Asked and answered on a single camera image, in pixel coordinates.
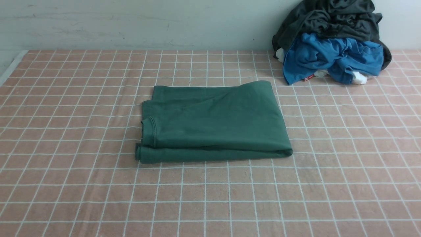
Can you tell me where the green long-sleeved shirt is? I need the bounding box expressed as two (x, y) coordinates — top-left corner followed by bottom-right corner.
(135, 81), (293, 164)

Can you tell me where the blue crumpled garment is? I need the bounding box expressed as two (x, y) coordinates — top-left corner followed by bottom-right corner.
(283, 33), (384, 85)

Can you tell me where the dark grey crumpled garment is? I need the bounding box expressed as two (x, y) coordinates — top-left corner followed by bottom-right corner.
(272, 0), (392, 69)

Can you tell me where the pink checkered tablecloth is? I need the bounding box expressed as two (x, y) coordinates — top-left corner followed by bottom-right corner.
(0, 50), (421, 237)

